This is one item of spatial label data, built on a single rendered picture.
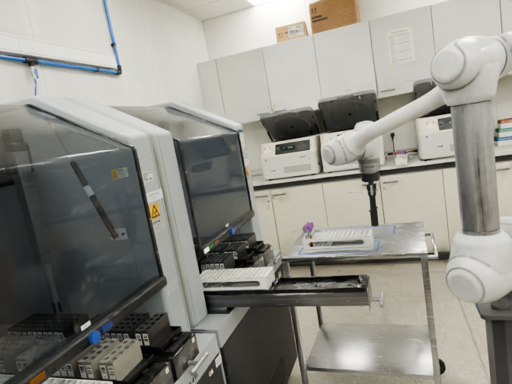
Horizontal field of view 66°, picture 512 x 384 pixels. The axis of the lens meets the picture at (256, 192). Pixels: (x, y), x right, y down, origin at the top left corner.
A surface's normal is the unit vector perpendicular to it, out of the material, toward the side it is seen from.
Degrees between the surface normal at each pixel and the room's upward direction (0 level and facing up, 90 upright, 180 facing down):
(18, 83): 90
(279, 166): 90
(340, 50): 90
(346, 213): 90
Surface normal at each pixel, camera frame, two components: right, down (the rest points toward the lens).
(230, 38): -0.32, 0.19
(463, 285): -0.79, 0.33
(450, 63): -0.83, 0.11
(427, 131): -0.37, -0.33
